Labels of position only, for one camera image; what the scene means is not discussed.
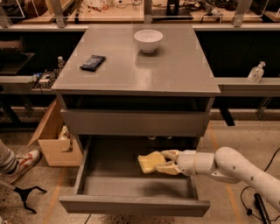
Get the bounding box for cardboard box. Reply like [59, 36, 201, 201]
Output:
[28, 99, 82, 166]

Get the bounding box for wooden workbench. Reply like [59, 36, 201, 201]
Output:
[0, 0, 280, 29]

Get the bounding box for dark snack packet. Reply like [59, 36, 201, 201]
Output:
[80, 55, 106, 72]

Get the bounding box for clear sanitizer bottle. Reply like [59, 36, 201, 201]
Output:
[248, 61, 265, 83]

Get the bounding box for black power strip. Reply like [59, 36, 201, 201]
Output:
[254, 193, 271, 224]

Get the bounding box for open grey middle drawer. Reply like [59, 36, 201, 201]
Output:
[59, 136, 210, 217]

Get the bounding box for small clear bottle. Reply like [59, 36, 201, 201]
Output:
[58, 56, 65, 72]

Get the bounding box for white bowl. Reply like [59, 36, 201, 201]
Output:
[134, 29, 163, 53]

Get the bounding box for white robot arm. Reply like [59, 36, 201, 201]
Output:
[153, 147, 280, 212]

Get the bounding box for black cable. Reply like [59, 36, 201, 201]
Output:
[240, 147, 280, 221]

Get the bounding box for white orange sneaker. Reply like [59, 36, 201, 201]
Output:
[3, 150, 41, 184]

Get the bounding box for grey drawer cabinet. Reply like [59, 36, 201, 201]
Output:
[52, 24, 220, 148]

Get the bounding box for yellow sponge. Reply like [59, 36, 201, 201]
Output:
[137, 151, 166, 173]

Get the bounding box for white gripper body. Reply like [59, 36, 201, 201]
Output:
[176, 150, 217, 176]

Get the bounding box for closed grey top drawer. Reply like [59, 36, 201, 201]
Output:
[60, 109, 209, 137]

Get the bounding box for black stand foot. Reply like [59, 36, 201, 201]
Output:
[14, 186, 47, 214]

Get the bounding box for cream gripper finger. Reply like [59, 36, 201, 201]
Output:
[161, 150, 180, 161]
[155, 162, 181, 175]

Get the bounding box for grey trouser leg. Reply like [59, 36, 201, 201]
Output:
[0, 139, 18, 174]

